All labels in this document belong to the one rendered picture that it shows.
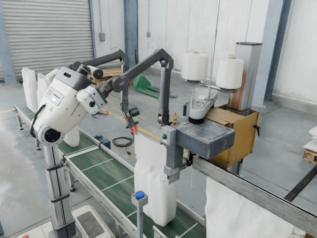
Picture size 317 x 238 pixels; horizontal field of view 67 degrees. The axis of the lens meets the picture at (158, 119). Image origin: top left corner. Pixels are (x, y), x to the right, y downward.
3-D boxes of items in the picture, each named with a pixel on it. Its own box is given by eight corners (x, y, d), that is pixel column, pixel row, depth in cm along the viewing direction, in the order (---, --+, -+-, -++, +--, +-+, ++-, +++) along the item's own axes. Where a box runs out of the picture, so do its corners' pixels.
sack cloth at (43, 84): (37, 119, 379) (29, 73, 351) (51, 116, 392) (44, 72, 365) (48, 129, 347) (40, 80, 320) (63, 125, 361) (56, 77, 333)
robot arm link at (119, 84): (158, 45, 160) (166, 43, 151) (167, 63, 165) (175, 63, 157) (104, 82, 144) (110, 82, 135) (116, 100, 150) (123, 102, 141)
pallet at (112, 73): (83, 77, 708) (83, 71, 702) (119, 72, 777) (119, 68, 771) (95, 82, 648) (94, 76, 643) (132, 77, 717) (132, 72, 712)
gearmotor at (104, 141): (90, 144, 331) (89, 134, 325) (100, 140, 340) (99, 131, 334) (101, 152, 310) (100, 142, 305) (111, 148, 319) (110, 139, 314)
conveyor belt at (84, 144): (18, 111, 435) (17, 106, 432) (40, 106, 459) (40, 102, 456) (67, 163, 284) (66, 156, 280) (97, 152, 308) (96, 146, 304)
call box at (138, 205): (131, 202, 155) (130, 194, 153) (140, 197, 160) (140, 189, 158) (138, 209, 150) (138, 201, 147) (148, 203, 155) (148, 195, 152)
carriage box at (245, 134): (195, 154, 166) (199, 111, 154) (223, 140, 187) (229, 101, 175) (226, 170, 149) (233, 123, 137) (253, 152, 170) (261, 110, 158)
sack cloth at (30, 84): (25, 108, 425) (17, 67, 398) (37, 106, 438) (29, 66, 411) (34, 115, 394) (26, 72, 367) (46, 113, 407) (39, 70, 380)
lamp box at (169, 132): (160, 141, 136) (160, 126, 132) (165, 139, 139) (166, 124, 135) (169, 146, 131) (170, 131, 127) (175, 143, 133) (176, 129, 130)
